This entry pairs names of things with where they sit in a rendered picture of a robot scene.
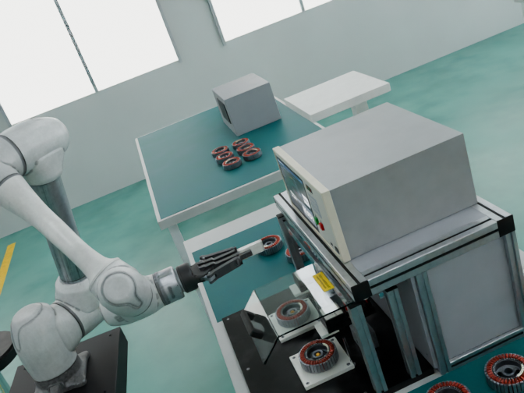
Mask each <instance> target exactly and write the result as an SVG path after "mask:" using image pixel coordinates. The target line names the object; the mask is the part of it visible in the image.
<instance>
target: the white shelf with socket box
mask: <svg viewBox="0 0 524 393"><path fill-rule="evenodd" d="M389 91H391V87H390V83H388V82H385V81H383V80H379V79H376V78H373V77H371V76H368V75H365V74H362V73H358V72H356V71H351V72H349V73H346V74H344V75H342V76H339V77H336V78H334V79H332V80H329V81H327V82H324V83H322V84H319V85H317V86H315V87H311V88H310V89H307V90H304V91H302V92H299V93H297V94H294V95H292V96H290V97H287V98H285V99H284V101H285V105H286V106H287V107H289V108H291V109H292V110H293V111H295V112H297V113H298V114H300V115H301V116H303V117H304V118H306V119H308V120H309V121H311V122H312V123H314V122H317V121H319V120H321V119H324V118H327V117H328V116H331V115H334V114H336V113H338V112H341V111H344V110H346V109H347V108H351V109H352V113H353V116H354V115H358V114H359V113H362V112H364V111H367V110H369V108H368V104H367V102H366V101H368V100H370V99H372V98H374V97H377V96H379V95H382V94H385V93H387V92H389Z"/></svg>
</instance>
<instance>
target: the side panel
mask: <svg viewBox="0 0 524 393"><path fill-rule="evenodd" d="M414 279H415V282H416V287H417V290H418V293H419V297H420V302H421V305H422V308H423V313H424V316H425V319H426V322H427V327H428V331H429V334H430V339H431V342H432V346H433V348H434V354H435V356H436V360H437V365H438V368H437V370H438V372H440V373H441V375H442V376H443V375H445V374H446V372H447V371H448V372H451V371H453V370H455V369H457V368H459V367H461V366H464V365H466V364H467V363H470V362H472V361H473V360H475V359H478V358H480V357H482V356H485V355H486V354H488V353H490V352H493V351H494V350H496V349H499V348H501V347H503V346H505V345H507V344H509V343H511V342H513V341H515V340H517V339H519V338H522V337H524V275H523V270H522V262H521V258H520V253H519V246H518V241H517V237H516V232H515V231H514V232H510V233H508V234H507V235H503V236H502V237H499V238H497V239H495V240H492V241H490V242H488V243H486V244H484V245H482V246H479V247H477V248H475V249H473V250H470V251H469V252H467V253H464V254H462V255H460V256H458V257H455V258H453V259H451V260H449V261H446V262H444V263H443V264H440V265H437V266H436V267H433V268H431V269H429V270H427V271H424V272H423V273H420V274H418V275H416V276H414Z"/></svg>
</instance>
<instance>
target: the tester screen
mask: <svg viewBox="0 0 524 393"><path fill-rule="evenodd" d="M278 163H279V165H280V168H281V172H282V174H283V177H284V180H285V184H286V186H287V188H288V191H289V195H290V196H291V197H292V198H293V199H294V200H296V199H295V198H294V197H293V196H292V194H291V191H292V192H293V193H294V194H295V195H296V198H297V200H298V202H297V201H296V202H297V203H298V204H299V205H300V207H301V208H303V206H302V204H301V202H300V201H302V202H303V200H302V199H301V198H300V197H299V194H298V192H297V190H298V191H300V192H301V194H302V195H304V197H305V198H307V196H306V192H305V189H304V187H303V183H302V181H301V180H299V179H298V178H297V177H296V176H295V175H294V174H293V173H292V172H291V171H290V170H289V169H288V168H287V167H286V166H285V165H283V164H282V163H281V162H280V161H279V160H278ZM296 189H297V190H296ZM290 190H291V191H290ZM291 200H292V199H291ZM292 202H293V200H292ZM293 203H294V202H293ZM294 204H295V203H294ZM303 204H304V205H305V206H306V207H307V208H308V209H309V210H310V211H311V208H309V207H308V206H307V205H306V204H305V203H304V202H303ZM295 205H296V204H295ZM296 206H297V205H296ZM297 207H298V206H297ZM298 208H299V207H298ZM299 209H300V208H299ZM300 210H301V209H300ZM301 212H302V210H301ZM311 212H312V211H311ZM302 213H303V214H304V215H305V213H304V211H303V212H302ZM305 216H306V215H305ZM308 219H309V218H308ZM310 222H311V220H310ZM311 223H312V222H311ZM312 224H313V223H312ZM314 226H315V225H314ZM315 227H316V226H315ZM316 228H317V227H316Z"/></svg>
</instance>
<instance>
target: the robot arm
mask: <svg viewBox="0 0 524 393"><path fill-rule="evenodd" d="M69 142H70V138H69V132H68V130H67V128H66V127H65V125H64V124H63V123H62V122H61V121H59V120H58V119H56V118H49V117H36V118H32V119H28V120H26V121H23V122H20V123H18V124H16V125H14V126H12V127H10V128H8V129H6V130H5V131H3V132H2V133H0V206H1V207H4V208H5V209H6V210H8V211H10V212H12V213H14V214H15V215H17V216H19V217H20V218H22V219H23V220H24V221H26V222H28V223H29V224H31V225H32V226H34V227H35V228H36V229H37V230H38V231H39V232H40V233H41V234H42V235H44V236H45V238H46V240H47V242H48V246H49V249H50V251H51V255H52V257H53V260H54V262H55V266H56V268H57V271H58V274H59V276H58V278H57V280H56V282H55V301H54V302H53V303H52V304H51V305H49V304H47V303H32V304H29V305H27V306H25V307H23V308H22V309H20V310H19V311H18V312H17V313H16V314H15V315H14V317H13V318H12V322H11V324H10V332H11V338H12V343H13V346H14V349H15V350H16V353H17V355H18V357H19V359H20V361H21V362H22V364H23V365H24V367H25V368H26V370H27V372H28V373H29V374H30V375H31V377H32V378H33V379H34V382H35V384H36V389H35V392H34V393H64V392H66V391H69V390H72V389H74V388H79V387H82V386H84V385H85V384H86V383H87V379H86V372H87V361H88V358H89V357H90V353H89V352H88V351H84V352H82V353H80V354H77V353H76V350H75V349H76V347H77V346H78V344H79V343H80V340H81V338H83V337H84V336H85V335H87V334H88V333H90V332H91V331H92V330H94V329H95V328H96V326H98V325H99V324H100V323H101V322H102V321H103V320H105V322H106V323H107V324H108V325H110V326H122V325H127V324H131V323H134V322H136V321H138V320H142V319H144V318H145V317H149V316H150V315H152V314H154V313H156V312H157V311H159V310H160V308H162V307H164V306H166V305H169V304H170V303H173V302H175V301H177V300H179V299H182V298H184V296H185V295H184V292H187V293H188V292H192V291H193V290H195V289H198V287H199V286H198V283H201V282H204V281H209V283H210V284H213V283H214V282H215V281H217V280H218V279H219V278H221V277H222V276H224V275H226V274H227V273H229V272H231V271H233V270H235V269H236V268H237V267H240V266H241V265H242V264H243V260H245V259H246V258H248V257H251V256H253V255H256V254H258V253H261V252H263V251H265V248H264V244H263V243H262V241H261V239H259V240H257V241H255V242H253V243H250V244H248V245H246V246H243V247H241V248H239V249H237V248H236V246H233V247H234V248H233V247H230V248H228V249H225V250H221V251H218V252H215V253H211V254H208V255H202V256H200V261H199V262H196V263H195V264H194V265H192V266H190V265H189V263H187V262H186V263H184V264H181V265H179V266H177V267H176V268H175V270H174V268H173V267H167V268H165V269H163V270H161V271H158V272H155V273H154V274H150V275H147V276H143V275H142V274H140V273H139V272H138V270H137V269H136V268H134V267H132V266H130V265H129V264H127V263H126V262H124V261H123V260H121V259H119V258H118V257H116V258H111V259H110V258H107V257H104V256H102V255H100V254H99V253H98V252H97V251H95V250H94V249H92V248H91V247H90V246H88V245H87V244H86V243H85V242H84V241H83V240H82V239H81V238H80V234H79V232H78V229H77V227H76V222H75V219H74V217H73V213H72V210H71V207H70V205H69V200H68V197H67V195H66V191H65V188H64V185H63V182H62V178H61V174H62V170H63V161H64V154H65V153H64V152H66V151H67V149H68V146H69ZM212 266H213V267H212Z"/></svg>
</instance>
